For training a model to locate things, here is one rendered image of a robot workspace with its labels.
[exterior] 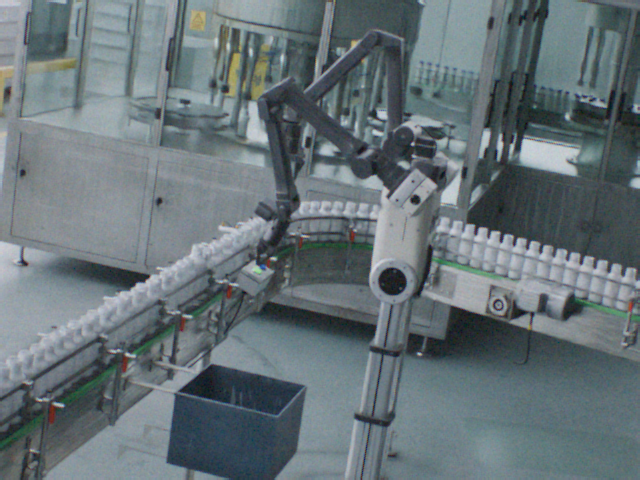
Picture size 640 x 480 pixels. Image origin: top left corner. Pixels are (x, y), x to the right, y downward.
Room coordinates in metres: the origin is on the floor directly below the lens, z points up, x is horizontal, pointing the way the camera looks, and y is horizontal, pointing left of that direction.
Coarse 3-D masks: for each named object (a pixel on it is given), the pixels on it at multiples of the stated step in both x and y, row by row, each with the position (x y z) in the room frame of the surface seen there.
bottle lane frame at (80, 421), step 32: (192, 320) 4.22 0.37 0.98; (160, 352) 3.95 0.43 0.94; (192, 352) 4.26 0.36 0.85; (96, 384) 3.47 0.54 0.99; (160, 384) 3.99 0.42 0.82; (64, 416) 3.28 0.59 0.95; (96, 416) 3.50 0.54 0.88; (0, 448) 2.93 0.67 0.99; (32, 448) 3.11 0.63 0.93; (64, 448) 3.30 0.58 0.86
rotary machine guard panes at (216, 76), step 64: (128, 0) 7.76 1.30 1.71; (192, 0) 7.67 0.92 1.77; (256, 0) 7.59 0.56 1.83; (320, 0) 7.50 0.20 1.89; (384, 0) 7.42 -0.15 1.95; (448, 0) 7.35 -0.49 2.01; (512, 0) 7.81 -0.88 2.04; (64, 64) 7.83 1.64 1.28; (128, 64) 7.75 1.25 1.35; (192, 64) 7.66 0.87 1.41; (256, 64) 7.57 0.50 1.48; (384, 64) 7.41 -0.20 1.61; (448, 64) 7.33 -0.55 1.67; (512, 64) 8.45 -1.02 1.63; (128, 128) 7.73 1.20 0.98; (192, 128) 7.65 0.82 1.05; (256, 128) 7.56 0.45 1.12; (384, 128) 7.40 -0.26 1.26; (448, 128) 7.32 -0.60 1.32; (448, 192) 7.31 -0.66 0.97
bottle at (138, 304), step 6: (132, 288) 3.84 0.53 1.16; (138, 288) 3.85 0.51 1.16; (138, 294) 3.81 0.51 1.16; (138, 300) 3.82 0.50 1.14; (138, 306) 3.81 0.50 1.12; (144, 306) 3.82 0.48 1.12; (138, 318) 3.81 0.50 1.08; (138, 324) 3.81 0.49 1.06; (138, 330) 3.81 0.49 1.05; (138, 336) 3.81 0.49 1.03; (132, 342) 3.80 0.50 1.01; (138, 342) 3.82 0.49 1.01
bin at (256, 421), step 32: (128, 384) 3.70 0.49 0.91; (192, 384) 3.74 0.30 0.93; (224, 384) 3.89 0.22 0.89; (256, 384) 3.86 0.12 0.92; (288, 384) 3.84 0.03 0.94; (192, 416) 3.59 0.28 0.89; (224, 416) 3.57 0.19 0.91; (256, 416) 3.55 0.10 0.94; (288, 416) 3.66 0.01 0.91; (128, 448) 3.68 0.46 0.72; (192, 448) 3.59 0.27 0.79; (224, 448) 3.57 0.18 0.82; (256, 448) 3.54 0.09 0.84; (288, 448) 3.72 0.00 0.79
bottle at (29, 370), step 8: (24, 352) 3.15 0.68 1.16; (32, 352) 3.15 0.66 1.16; (24, 360) 3.12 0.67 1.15; (32, 360) 3.13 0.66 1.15; (24, 368) 3.12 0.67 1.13; (32, 368) 3.13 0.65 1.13; (32, 376) 3.12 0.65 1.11; (24, 392) 3.11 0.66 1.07; (32, 392) 3.13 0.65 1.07; (32, 408) 3.14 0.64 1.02
